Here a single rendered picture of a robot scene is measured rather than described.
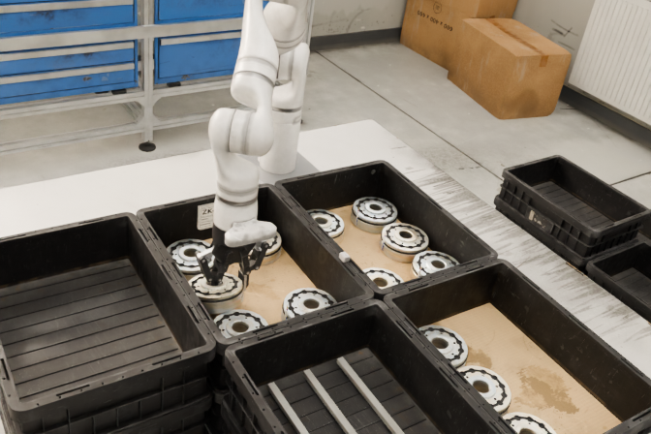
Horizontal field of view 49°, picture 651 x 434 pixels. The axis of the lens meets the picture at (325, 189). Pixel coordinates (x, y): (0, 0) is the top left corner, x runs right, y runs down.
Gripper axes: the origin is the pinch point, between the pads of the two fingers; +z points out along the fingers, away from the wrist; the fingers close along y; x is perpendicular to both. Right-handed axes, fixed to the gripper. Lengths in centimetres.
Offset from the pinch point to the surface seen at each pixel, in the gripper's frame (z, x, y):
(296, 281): 4.1, -0.5, -14.9
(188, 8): 15, -200, -73
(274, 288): 4.1, -0.4, -9.9
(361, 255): 3.8, -2.7, -31.9
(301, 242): -1.8, -4.7, -17.6
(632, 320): 17, 28, -89
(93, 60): 36, -199, -30
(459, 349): 1.6, 29.8, -30.6
